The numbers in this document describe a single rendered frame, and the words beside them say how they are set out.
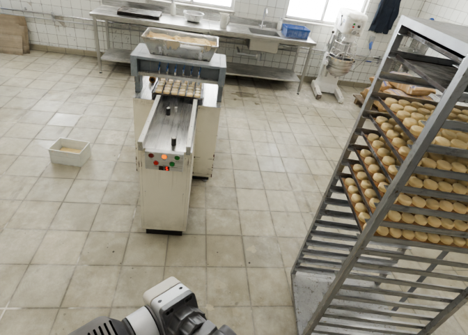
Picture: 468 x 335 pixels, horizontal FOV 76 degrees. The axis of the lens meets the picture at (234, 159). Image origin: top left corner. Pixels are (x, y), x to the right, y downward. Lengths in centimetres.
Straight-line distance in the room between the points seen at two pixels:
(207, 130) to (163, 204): 78
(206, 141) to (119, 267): 122
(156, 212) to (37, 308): 89
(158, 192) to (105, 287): 70
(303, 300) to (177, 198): 108
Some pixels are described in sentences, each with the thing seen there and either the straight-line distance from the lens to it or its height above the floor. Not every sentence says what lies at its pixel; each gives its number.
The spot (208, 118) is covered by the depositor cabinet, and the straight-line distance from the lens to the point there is 257.
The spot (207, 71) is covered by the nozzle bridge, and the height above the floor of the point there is 110.
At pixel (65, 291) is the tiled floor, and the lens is 235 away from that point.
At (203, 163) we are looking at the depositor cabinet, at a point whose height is 25.
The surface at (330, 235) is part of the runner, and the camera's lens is 199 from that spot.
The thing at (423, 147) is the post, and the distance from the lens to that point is 111.
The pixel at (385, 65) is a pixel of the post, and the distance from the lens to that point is 144.
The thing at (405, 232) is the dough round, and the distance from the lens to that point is 150.
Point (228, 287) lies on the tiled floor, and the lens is 228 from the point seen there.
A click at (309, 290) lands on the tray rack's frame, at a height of 15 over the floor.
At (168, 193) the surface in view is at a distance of 216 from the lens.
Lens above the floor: 194
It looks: 35 degrees down
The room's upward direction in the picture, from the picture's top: 10 degrees clockwise
